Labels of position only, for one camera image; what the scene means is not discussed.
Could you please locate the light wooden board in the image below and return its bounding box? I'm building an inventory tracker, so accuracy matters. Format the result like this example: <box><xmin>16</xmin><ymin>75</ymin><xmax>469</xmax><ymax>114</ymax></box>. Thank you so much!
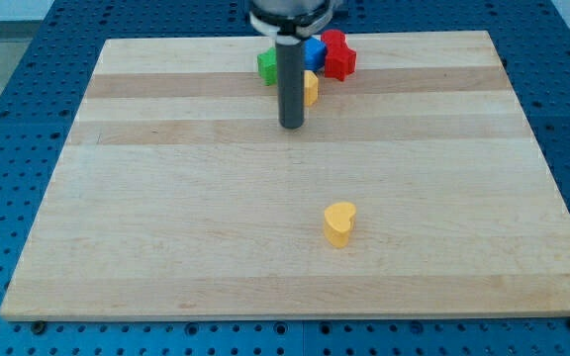
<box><xmin>0</xmin><ymin>31</ymin><xmax>570</xmax><ymax>321</ymax></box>

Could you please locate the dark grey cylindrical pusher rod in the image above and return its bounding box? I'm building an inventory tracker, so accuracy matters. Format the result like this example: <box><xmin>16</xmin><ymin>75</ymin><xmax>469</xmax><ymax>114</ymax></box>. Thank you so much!
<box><xmin>275</xmin><ymin>36</ymin><xmax>305</xmax><ymax>130</ymax></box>

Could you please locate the green block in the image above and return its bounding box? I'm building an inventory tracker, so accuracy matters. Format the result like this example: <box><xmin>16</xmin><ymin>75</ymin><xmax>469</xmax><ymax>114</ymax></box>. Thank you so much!
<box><xmin>256</xmin><ymin>47</ymin><xmax>277</xmax><ymax>86</ymax></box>

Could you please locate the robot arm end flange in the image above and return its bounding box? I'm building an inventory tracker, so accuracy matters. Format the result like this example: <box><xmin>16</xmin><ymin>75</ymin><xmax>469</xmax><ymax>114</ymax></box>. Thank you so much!
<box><xmin>249</xmin><ymin>0</ymin><xmax>343</xmax><ymax>40</ymax></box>

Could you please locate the red block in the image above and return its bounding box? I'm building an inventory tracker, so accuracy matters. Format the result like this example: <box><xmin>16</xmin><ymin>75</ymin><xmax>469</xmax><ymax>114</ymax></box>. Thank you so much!
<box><xmin>321</xmin><ymin>30</ymin><xmax>357</xmax><ymax>81</ymax></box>

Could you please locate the blue block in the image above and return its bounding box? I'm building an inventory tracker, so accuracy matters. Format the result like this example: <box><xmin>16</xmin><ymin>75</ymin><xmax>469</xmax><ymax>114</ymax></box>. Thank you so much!
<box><xmin>304</xmin><ymin>37</ymin><xmax>327</xmax><ymax>72</ymax></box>

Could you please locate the yellow block behind rod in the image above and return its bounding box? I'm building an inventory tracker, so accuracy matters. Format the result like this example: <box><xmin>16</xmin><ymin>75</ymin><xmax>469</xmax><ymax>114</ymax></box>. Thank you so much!
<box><xmin>304</xmin><ymin>70</ymin><xmax>319</xmax><ymax>107</ymax></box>

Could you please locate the yellow heart block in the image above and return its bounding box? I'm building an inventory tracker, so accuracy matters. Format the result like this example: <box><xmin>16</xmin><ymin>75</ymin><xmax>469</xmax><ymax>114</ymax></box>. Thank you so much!
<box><xmin>323</xmin><ymin>202</ymin><xmax>357</xmax><ymax>248</ymax></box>

